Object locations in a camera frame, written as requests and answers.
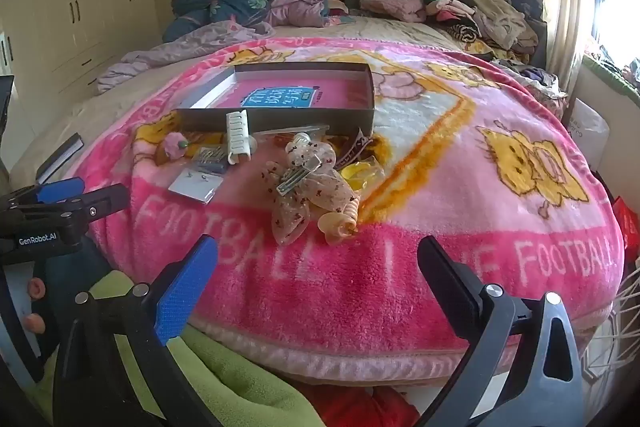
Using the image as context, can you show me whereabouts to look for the pink folded garment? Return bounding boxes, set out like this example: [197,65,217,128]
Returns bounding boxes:
[359,0,426,23]

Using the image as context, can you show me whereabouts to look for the black notebook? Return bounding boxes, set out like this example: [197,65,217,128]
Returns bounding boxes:
[35,133,84,185]

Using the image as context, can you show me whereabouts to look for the bobby pins packet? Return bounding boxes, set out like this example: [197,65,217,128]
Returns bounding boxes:
[192,144,229,174]

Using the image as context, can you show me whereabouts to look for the lilac crumpled sheet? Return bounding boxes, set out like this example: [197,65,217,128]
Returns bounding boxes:
[96,20,274,94]

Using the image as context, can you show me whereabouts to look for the white earring card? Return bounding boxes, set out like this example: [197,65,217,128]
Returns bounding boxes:
[168,167,224,204]

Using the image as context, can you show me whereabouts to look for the white plastic hair comb clip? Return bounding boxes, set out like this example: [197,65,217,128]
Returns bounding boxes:
[226,109,257,166]

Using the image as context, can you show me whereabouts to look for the pile of clothes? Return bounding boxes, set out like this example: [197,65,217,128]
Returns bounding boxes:
[423,0,547,64]

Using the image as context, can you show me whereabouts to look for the shallow cardboard box tray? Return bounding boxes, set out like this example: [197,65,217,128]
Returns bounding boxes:
[176,62,374,135]

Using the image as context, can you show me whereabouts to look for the pink pompom hair tie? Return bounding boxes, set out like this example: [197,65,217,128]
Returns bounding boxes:
[156,131,190,164]

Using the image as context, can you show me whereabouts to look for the person's left hand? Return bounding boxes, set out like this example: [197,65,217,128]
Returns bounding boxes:
[23,277,46,335]

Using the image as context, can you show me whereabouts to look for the yellow hair ties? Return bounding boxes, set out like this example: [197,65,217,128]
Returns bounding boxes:
[339,156,388,194]

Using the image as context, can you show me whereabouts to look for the beige spiral hair tie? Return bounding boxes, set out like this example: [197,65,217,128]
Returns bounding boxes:
[316,195,362,246]

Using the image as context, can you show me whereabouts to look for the pink pajama garment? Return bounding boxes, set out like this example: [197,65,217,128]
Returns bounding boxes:
[266,0,329,27]

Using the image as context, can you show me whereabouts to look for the pink cartoon football blanket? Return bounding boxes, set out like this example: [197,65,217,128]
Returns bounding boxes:
[72,37,624,384]

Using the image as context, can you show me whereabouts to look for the cream wardrobe with handles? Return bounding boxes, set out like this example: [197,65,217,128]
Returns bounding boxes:
[1,0,160,133]

